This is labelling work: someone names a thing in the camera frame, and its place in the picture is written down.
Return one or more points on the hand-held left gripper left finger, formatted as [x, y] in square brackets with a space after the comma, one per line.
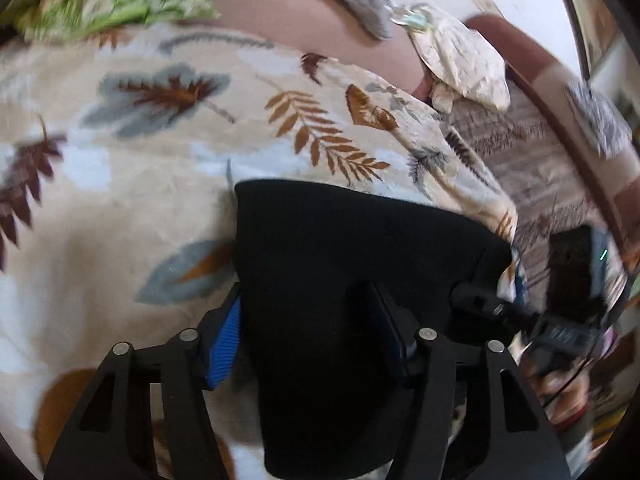
[226, 342]

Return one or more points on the brown wooden bed frame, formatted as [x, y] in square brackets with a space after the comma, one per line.
[505, 35]

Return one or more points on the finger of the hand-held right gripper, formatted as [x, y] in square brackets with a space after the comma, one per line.
[480, 302]

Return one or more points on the leaf print fleece blanket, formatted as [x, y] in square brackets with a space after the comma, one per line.
[140, 190]

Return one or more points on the white floral cloth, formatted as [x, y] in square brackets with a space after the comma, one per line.
[465, 60]

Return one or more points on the brown bed mat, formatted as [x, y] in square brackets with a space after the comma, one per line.
[300, 20]

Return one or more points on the black pants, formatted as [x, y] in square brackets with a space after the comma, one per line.
[325, 260]

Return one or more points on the blue white patterned cloth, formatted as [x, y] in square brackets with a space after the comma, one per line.
[600, 120]

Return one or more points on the striped floral bedsheet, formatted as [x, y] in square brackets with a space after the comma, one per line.
[530, 160]

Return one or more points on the small green cloth item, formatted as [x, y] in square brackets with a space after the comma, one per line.
[415, 20]

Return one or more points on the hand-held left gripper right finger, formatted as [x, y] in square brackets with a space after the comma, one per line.
[399, 340]

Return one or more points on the person's right hand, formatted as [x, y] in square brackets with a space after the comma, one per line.
[565, 395]

